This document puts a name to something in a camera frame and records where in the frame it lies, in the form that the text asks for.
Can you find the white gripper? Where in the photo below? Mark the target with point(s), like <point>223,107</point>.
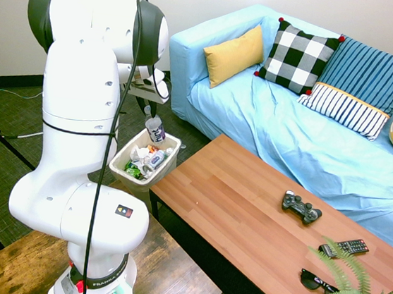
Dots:
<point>153,91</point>

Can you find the clear plastic bottle purple label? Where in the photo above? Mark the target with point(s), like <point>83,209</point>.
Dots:
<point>155,130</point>

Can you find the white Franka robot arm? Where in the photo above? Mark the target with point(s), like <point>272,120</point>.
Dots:
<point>79,87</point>

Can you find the white plastic trash bin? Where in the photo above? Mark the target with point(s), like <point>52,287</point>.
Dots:
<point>165,172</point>

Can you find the red snack wrapper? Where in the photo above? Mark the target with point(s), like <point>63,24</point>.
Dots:
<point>152,148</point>

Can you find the white crumpled tissue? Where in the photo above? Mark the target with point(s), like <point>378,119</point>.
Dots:
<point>139,154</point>

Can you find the crumpled grey paper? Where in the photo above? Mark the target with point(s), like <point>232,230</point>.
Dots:
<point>143,169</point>

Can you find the green plastic wrapper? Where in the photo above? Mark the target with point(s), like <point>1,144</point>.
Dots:
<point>132,171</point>

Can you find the plain mustard yellow pillow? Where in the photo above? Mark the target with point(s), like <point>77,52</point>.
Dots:
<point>233,57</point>

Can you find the light blue sofa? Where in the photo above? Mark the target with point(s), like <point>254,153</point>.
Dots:
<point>289,147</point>

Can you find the black white checkered pillow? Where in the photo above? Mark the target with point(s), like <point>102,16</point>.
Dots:
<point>297,57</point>

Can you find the rustic dark wooden table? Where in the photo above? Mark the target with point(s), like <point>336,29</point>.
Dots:
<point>167,278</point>

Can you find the black game controller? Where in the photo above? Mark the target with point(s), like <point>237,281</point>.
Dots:
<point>299,206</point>

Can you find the navy white striped pillow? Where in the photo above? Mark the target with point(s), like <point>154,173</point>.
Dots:
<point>346,111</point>

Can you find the blue striped pillow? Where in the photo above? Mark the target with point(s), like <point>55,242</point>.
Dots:
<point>371,74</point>

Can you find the black sunglasses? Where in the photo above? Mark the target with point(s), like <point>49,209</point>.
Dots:
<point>312,281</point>

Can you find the black TV remote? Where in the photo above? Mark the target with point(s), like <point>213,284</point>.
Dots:
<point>348,246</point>

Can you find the wooden coffee table black frame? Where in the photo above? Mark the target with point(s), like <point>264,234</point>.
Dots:
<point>245,213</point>

